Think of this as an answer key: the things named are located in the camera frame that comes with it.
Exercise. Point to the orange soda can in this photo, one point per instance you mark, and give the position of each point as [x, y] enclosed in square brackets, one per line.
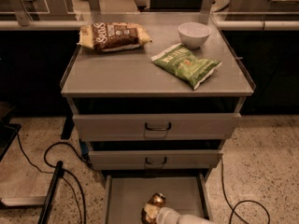
[151, 209]

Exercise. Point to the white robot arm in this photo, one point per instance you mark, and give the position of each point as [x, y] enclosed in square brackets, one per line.
[170, 216]

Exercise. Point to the grey drawer cabinet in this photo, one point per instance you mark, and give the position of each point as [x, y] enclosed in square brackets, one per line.
[128, 82]

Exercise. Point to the top drawer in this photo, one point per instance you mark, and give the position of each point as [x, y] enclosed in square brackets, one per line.
[145, 127]

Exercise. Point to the drawer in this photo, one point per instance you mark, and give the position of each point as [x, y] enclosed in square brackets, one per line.
[145, 127]
[126, 196]
[154, 159]

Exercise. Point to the middle drawer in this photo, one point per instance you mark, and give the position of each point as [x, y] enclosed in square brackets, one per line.
[154, 159]

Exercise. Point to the bottom drawer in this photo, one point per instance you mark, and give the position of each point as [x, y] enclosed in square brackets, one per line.
[126, 196]

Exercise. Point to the green chip bag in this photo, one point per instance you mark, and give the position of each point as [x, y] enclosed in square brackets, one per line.
[182, 63]

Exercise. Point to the brown snack bag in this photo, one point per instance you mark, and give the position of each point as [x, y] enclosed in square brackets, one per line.
[113, 36]

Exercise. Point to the white bowl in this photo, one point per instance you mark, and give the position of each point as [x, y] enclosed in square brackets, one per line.
[193, 35]

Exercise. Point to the black bar on floor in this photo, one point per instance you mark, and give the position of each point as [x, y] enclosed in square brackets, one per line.
[45, 212]

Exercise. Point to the dark furniture left edge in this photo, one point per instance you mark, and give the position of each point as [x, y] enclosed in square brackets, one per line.
[8, 130]

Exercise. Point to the white horizontal rail pipe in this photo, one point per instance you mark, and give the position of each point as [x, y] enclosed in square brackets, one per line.
[222, 25]

